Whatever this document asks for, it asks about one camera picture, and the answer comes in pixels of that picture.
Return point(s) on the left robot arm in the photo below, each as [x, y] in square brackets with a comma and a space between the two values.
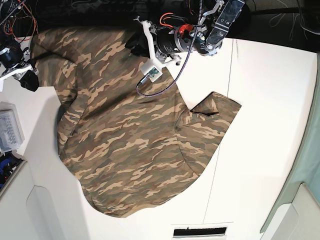
[201, 27]

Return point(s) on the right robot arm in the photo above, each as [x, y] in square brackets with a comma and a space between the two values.
[9, 12]

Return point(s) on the white slotted vent plate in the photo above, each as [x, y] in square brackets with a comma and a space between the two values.
[204, 231]

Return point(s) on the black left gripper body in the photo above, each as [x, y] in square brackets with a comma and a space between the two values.
[165, 43]

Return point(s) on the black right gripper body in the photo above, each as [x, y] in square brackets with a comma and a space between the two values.
[13, 60]

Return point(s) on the clear plastic parts box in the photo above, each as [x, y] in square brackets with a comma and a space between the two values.
[11, 134]

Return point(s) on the camouflage t-shirt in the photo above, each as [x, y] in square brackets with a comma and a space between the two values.
[128, 152]

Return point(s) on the blue items in bin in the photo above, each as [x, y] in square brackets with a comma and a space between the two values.
[8, 164]

